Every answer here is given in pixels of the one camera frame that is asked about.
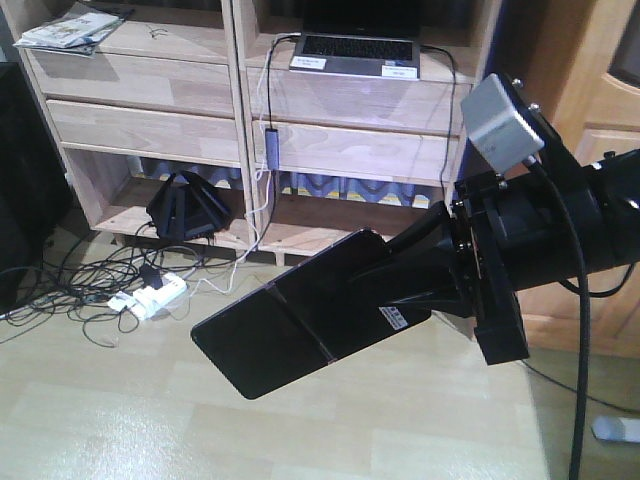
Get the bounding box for silver laptop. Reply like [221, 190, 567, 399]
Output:
[289, 0, 422, 81]

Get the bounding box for stack of magazines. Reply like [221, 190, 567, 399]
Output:
[13, 11, 123, 56]

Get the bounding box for wooden shelf unit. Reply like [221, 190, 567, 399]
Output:
[1, 1, 501, 257]

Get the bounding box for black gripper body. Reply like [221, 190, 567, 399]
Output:
[454, 172, 593, 365]

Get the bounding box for white power strip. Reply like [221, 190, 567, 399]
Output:
[107, 272, 187, 321]

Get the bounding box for black triangular router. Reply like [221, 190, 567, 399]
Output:
[146, 170, 233, 242]

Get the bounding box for white cable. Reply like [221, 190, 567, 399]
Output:
[189, 34, 301, 296]

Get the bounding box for grey white floor object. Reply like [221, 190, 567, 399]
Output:
[591, 416, 640, 443]

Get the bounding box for wooden door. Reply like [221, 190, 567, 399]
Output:
[489, 0, 639, 359]

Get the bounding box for grey usb hub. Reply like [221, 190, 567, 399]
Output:
[264, 127, 280, 170]

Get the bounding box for black laptop cable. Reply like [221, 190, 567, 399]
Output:
[418, 43, 459, 186]

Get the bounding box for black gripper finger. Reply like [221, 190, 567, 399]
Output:
[349, 251, 473, 318]
[386, 201, 455, 260]

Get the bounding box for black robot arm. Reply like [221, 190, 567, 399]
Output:
[350, 151, 639, 364]

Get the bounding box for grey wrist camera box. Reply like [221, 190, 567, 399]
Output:
[461, 73, 545, 173]

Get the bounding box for tangled black floor cables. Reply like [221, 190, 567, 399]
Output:
[0, 219, 236, 349]

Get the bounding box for black box left edge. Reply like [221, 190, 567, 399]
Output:
[1, 62, 72, 311]

